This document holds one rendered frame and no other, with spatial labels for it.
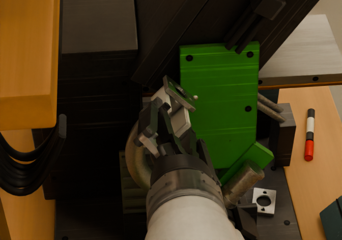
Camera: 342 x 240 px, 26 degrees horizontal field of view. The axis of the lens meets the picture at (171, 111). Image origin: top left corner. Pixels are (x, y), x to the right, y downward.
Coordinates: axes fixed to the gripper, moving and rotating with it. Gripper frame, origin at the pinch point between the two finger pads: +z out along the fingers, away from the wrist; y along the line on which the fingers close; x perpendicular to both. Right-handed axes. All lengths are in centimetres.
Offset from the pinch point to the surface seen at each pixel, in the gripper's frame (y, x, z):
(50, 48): 26.4, -9.4, -32.4
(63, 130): 12.2, 8.0, -8.3
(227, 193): -17.1, 5.2, 1.4
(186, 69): 1.2, -4.9, 4.4
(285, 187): -34.6, 4.2, 17.8
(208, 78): -2.3, -6.0, 4.4
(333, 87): -110, 7, 157
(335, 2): -110, -12, 209
